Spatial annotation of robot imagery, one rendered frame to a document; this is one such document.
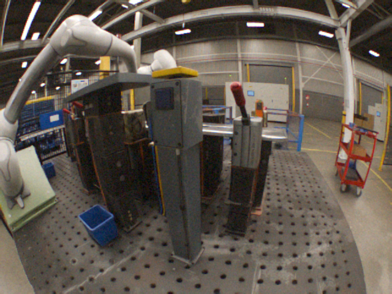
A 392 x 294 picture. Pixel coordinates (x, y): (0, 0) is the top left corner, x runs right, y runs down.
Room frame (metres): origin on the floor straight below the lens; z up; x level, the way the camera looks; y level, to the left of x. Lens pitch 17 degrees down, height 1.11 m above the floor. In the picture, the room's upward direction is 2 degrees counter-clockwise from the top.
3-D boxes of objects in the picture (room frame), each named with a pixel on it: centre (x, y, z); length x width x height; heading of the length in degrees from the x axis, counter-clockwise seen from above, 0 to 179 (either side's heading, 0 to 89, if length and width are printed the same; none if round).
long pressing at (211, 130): (0.81, 0.29, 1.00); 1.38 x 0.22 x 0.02; 63
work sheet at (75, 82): (1.37, 1.17, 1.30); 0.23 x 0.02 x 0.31; 153
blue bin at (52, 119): (1.00, 1.23, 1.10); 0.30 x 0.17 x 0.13; 147
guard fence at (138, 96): (4.07, 1.30, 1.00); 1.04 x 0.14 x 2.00; 157
